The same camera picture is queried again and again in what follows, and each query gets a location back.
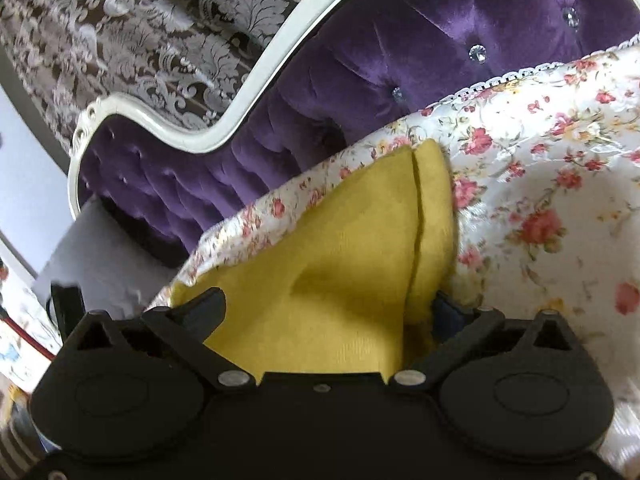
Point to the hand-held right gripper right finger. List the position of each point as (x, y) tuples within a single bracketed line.
[(446, 316)]

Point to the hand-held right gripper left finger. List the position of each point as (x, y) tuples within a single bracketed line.
[(202, 312)]

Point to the mustard yellow sweater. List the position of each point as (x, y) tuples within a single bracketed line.
[(340, 260)]

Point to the colourful box with red edge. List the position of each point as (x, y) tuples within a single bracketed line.
[(22, 330)]

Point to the grey cushion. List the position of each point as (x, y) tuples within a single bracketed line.
[(110, 260)]

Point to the floral bedspread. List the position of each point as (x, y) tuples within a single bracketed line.
[(540, 185)]

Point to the purple tufted chaise sofa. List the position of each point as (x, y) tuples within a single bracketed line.
[(380, 55)]

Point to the damask patterned curtain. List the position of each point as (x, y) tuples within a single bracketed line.
[(150, 35)]

